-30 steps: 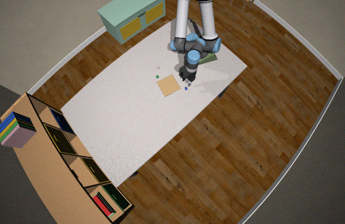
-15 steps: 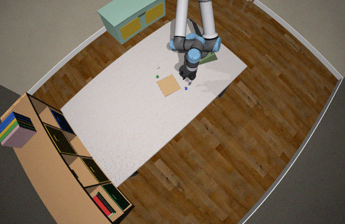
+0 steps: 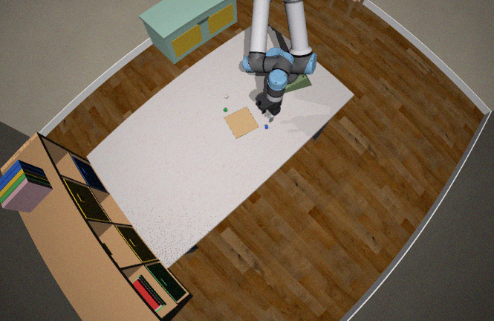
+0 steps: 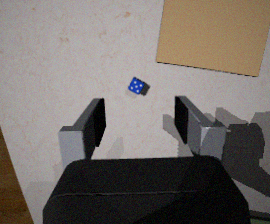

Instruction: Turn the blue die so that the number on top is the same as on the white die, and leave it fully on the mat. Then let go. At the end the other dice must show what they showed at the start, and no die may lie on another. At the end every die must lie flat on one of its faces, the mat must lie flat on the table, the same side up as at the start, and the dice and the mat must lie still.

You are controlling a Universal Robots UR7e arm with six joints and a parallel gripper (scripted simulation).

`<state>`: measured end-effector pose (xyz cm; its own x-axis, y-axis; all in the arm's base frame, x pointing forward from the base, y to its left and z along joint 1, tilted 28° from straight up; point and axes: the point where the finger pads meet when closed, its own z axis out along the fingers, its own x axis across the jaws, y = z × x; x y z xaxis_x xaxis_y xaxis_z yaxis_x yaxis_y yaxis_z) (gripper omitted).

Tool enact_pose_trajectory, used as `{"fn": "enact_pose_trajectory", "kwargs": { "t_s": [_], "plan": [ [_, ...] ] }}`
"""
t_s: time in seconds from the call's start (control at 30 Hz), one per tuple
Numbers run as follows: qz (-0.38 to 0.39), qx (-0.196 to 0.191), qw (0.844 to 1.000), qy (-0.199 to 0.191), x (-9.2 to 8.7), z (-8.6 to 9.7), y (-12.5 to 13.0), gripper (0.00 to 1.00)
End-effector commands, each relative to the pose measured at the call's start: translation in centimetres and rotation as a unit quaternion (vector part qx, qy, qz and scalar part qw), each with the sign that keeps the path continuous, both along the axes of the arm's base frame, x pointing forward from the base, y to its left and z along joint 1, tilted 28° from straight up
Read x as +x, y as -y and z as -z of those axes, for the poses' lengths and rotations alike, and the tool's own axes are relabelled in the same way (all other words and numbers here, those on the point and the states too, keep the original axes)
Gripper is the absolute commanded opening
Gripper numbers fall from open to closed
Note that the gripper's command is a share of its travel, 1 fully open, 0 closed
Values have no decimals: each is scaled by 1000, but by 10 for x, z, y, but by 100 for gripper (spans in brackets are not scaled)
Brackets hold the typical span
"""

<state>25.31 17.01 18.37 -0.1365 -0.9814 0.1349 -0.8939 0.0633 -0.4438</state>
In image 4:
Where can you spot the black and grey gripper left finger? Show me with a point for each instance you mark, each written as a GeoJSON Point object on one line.
{"type": "Point", "coordinates": [78, 142]}

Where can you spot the blue die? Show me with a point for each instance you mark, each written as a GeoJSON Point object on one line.
{"type": "Point", "coordinates": [136, 85]}

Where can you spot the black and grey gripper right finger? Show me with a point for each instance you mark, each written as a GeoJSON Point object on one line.
{"type": "Point", "coordinates": [204, 138]}

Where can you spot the tan flat mat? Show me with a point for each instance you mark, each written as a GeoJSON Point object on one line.
{"type": "Point", "coordinates": [223, 35]}

